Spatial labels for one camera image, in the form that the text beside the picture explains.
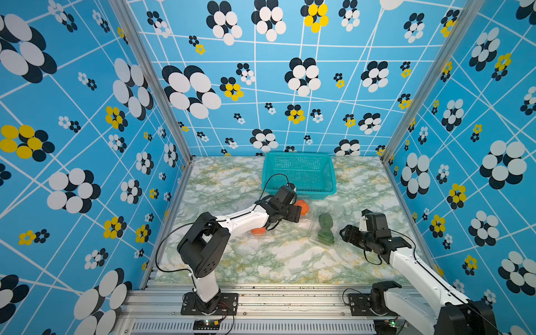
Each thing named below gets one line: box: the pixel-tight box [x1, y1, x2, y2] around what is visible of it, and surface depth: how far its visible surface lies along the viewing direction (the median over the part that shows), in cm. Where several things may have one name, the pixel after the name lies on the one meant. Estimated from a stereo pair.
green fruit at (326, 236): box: [317, 227, 335, 246], surface depth 88 cm
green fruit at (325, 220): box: [318, 212, 333, 229], surface depth 94 cm
